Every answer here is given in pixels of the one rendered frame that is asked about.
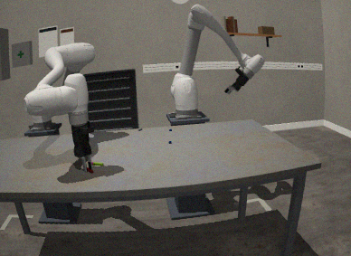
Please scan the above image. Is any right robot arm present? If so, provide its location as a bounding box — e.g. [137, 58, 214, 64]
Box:
[24, 43, 95, 132]

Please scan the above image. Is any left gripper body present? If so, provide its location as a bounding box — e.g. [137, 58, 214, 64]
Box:
[232, 66, 254, 91]

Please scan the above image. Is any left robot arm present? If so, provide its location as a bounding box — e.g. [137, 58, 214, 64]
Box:
[168, 5, 265, 120]

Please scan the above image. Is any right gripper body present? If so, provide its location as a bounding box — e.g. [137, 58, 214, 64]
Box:
[68, 110, 94, 157]

